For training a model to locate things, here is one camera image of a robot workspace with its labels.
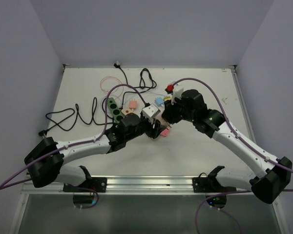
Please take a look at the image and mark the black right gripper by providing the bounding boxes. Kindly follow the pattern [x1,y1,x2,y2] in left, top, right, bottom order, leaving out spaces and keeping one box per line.
[163,94,196,123]

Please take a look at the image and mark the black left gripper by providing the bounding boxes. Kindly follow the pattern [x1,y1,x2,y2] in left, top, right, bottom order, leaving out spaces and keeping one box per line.
[125,108,164,141]

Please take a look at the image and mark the beige power strip red sockets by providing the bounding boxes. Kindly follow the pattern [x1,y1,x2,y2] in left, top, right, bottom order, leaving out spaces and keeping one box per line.
[121,108,134,117]

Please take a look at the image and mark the green power strip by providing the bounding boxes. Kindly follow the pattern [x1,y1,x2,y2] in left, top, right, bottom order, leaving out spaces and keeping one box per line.
[107,97,124,124]

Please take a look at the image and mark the pink USB charger cube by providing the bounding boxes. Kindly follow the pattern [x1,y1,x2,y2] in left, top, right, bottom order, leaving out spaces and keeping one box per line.
[129,100,137,110]

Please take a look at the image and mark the blue USB charger cube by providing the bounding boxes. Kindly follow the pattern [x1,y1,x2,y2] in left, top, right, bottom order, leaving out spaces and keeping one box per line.
[154,97,165,107]

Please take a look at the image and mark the pink socket adapter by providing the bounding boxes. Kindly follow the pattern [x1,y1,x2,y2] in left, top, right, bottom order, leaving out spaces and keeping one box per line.
[160,129,170,137]

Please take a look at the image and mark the beige cube socket adapter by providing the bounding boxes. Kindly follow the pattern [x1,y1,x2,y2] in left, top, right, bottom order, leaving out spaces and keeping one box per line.
[158,117,171,129]

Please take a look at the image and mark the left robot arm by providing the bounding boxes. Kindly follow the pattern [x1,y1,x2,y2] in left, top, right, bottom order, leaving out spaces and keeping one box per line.
[24,114,165,192]

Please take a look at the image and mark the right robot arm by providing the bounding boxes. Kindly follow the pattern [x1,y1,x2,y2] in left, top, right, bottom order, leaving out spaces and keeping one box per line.
[162,87,293,204]

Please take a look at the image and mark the yellow charger plug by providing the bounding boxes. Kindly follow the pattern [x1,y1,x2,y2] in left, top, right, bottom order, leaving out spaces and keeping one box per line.
[163,97,172,102]

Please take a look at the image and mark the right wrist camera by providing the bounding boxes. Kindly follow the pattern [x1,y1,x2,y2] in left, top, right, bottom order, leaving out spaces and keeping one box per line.
[165,83,184,104]

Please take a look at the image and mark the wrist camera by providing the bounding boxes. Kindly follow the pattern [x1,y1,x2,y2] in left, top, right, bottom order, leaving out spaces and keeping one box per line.
[142,104,161,124]
[165,83,184,104]

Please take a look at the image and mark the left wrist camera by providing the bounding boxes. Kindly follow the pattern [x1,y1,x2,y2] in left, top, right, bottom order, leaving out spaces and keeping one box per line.
[142,104,161,124]

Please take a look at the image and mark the aluminium front rail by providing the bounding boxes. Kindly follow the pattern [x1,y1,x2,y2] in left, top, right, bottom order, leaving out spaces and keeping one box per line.
[21,174,279,195]

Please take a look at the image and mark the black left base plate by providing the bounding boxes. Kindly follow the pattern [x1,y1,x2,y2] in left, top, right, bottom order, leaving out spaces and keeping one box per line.
[63,177,107,193]

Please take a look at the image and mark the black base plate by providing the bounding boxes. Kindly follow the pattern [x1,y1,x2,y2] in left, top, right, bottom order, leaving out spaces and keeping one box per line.
[192,173,236,193]
[63,177,107,193]

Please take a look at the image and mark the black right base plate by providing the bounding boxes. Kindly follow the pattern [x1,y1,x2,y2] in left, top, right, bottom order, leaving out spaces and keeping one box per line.
[192,173,236,193]

